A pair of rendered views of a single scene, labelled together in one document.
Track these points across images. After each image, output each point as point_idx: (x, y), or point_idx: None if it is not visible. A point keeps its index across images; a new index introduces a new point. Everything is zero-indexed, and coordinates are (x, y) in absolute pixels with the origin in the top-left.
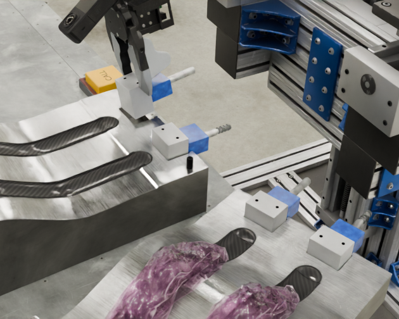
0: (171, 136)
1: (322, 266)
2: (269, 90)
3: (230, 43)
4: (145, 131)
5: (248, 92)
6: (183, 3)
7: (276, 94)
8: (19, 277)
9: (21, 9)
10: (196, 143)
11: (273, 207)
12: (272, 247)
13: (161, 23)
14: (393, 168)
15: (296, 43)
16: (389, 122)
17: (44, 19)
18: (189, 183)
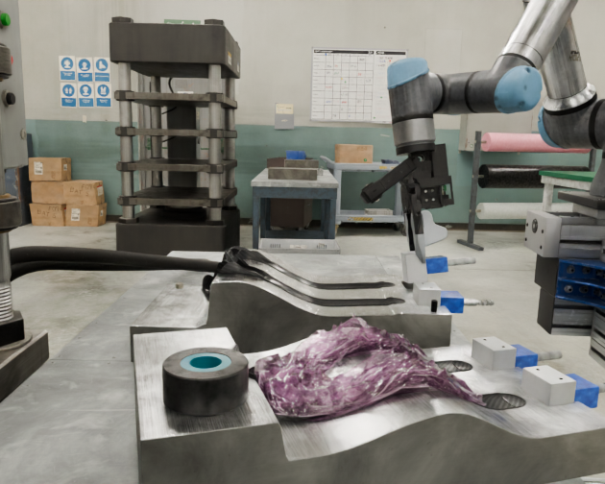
0: (426, 286)
1: (532, 399)
2: None
3: (548, 299)
4: (412, 292)
5: None
6: (572, 363)
7: (595, 360)
8: (254, 352)
9: (382, 261)
10: (449, 300)
11: (498, 346)
12: (484, 376)
13: (442, 199)
14: None
15: None
16: None
17: (395, 267)
18: (429, 325)
